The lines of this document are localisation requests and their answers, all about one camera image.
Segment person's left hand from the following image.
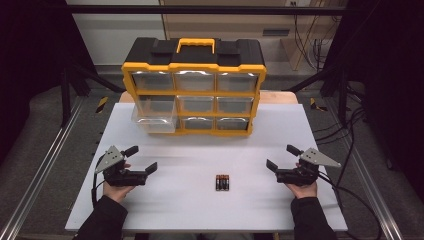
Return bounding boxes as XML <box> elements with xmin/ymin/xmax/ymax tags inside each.
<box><xmin>102</xmin><ymin>180</ymin><xmax>136</xmax><ymax>204</ymax></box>

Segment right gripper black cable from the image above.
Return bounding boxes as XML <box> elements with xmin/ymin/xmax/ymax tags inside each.
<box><xmin>316</xmin><ymin>171</ymin><xmax>384</xmax><ymax>240</ymax></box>

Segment aluminium floor rail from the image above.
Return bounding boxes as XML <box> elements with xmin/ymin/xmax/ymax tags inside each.
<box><xmin>324</xmin><ymin>96</ymin><xmax>405</xmax><ymax>240</ymax></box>
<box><xmin>0</xmin><ymin>95</ymin><xmax>86</xmax><ymax>240</ymax></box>

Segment black yellow hazard tape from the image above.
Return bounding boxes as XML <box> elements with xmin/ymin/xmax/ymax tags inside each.
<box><xmin>95</xmin><ymin>96</ymin><xmax>110</xmax><ymax>115</ymax></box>
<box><xmin>309</xmin><ymin>97</ymin><xmax>328</xmax><ymax>113</ymax></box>

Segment grid of clear drawers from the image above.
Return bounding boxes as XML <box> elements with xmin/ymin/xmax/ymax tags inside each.
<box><xmin>130</xmin><ymin>70</ymin><xmax>260</xmax><ymax>132</ymax></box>

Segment black curtain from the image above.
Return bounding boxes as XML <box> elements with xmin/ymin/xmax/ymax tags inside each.
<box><xmin>0</xmin><ymin>0</ymin><xmax>98</xmax><ymax>165</ymax></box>
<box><xmin>323</xmin><ymin>0</ymin><xmax>424</xmax><ymax>195</ymax></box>

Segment yellow black organizer cabinet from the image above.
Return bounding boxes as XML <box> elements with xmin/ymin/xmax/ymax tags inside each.
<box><xmin>120</xmin><ymin>37</ymin><xmax>268</xmax><ymax>137</ymax></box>

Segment black floor cables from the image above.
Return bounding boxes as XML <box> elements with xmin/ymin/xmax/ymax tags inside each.
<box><xmin>313</xmin><ymin>105</ymin><xmax>368</xmax><ymax>145</ymax></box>

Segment wooden table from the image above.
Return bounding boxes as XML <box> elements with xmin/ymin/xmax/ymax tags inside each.
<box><xmin>118</xmin><ymin>90</ymin><xmax>299</xmax><ymax>105</ymax></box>

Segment dark rectangular vent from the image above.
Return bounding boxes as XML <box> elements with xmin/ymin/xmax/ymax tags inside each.
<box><xmin>262</xmin><ymin>28</ymin><xmax>291</xmax><ymax>37</ymax></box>

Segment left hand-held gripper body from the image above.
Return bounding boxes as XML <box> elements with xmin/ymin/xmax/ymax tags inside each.
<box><xmin>94</xmin><ymin>145</ymin><xmax>148</xmax><ymax>187</ymax></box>

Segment person's right hand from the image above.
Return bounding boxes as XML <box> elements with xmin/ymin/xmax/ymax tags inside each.
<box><xmin>285</xmin><ymin>181</ymin><xmax>319</xmax><ymax>200</ymax></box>

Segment black metal stand leg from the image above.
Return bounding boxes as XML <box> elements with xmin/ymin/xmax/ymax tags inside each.
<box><xmin>60</xmin><ymin>63</ymin><xmax>125</xmax><ymax>128</ymax></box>
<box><xmin>285</xmin><ymin>63</ymin><xmax>350</xmax><ymax>128</ymax></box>

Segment black horizontal frame bar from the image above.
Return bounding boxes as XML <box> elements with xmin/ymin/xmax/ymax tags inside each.
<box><xmin>66</xmin><ymin>4</ymin><xmax>352</xmax><ymax>16</ymax></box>

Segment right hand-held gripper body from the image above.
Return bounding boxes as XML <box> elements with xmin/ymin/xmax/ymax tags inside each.
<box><xmin>275</xmin><ymin>147</ymin><xmax>342</xmax><ymax>187</ymax></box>

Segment hanging background cables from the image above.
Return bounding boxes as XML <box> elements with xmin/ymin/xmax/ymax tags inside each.
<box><xmin>292</xmin><ymin>2</ymin><xmax>335</xmax><ymax>72</ymax></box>

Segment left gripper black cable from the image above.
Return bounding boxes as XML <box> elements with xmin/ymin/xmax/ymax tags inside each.
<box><xmin>91</xmin><ymin>154</ymin><xmax>112</xmax><ymax>208</ymax></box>

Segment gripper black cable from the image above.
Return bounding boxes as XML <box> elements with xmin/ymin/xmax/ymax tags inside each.
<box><xmin>91</xmin><ymin>154</ymin><xmax>112</xmax><ymax>208</ymax></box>
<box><xmin>316</xmin><ymin>171</ymin><xmax>384</xmax><ymax>240</ymax></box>

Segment clear plastic organizer drawer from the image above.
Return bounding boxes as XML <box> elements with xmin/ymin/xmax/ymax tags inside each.
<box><xmin>131</xmin><ymin>94</ymin><xmax>180</xmax><ymax>135</ymax></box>

